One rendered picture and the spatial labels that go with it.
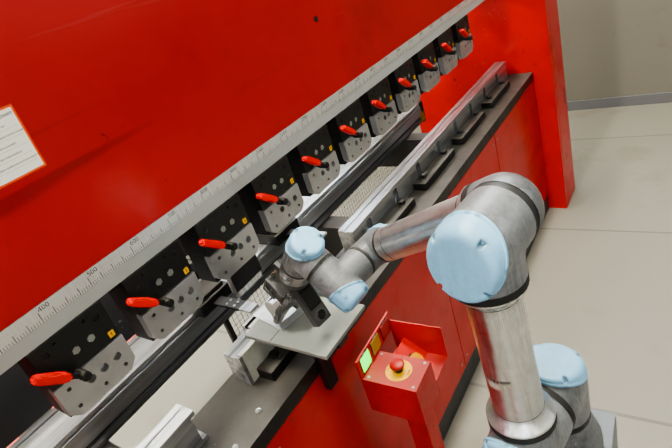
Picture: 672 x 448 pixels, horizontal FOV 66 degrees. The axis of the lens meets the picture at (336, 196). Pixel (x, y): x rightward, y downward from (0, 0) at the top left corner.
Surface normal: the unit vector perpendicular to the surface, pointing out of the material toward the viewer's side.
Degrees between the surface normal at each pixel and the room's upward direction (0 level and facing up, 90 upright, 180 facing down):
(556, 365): 7
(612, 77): 90
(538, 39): 90
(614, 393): 0
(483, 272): 83
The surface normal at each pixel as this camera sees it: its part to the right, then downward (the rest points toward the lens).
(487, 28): -0.52, 0.51
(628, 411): -0.28, -0.86
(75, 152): 0.80, 0.03
